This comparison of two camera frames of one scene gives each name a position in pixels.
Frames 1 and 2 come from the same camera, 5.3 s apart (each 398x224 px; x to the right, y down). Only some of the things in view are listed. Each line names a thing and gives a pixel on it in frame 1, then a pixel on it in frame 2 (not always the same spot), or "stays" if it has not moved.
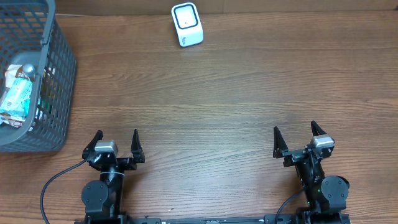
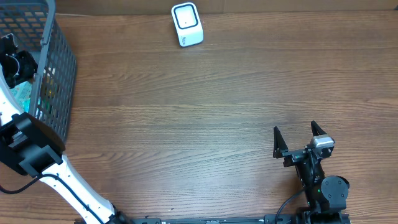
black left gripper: (135, 147) → (31, 68)
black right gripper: (302, 154) stays
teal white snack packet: (17, 102) stays
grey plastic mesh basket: (30, 33) stays
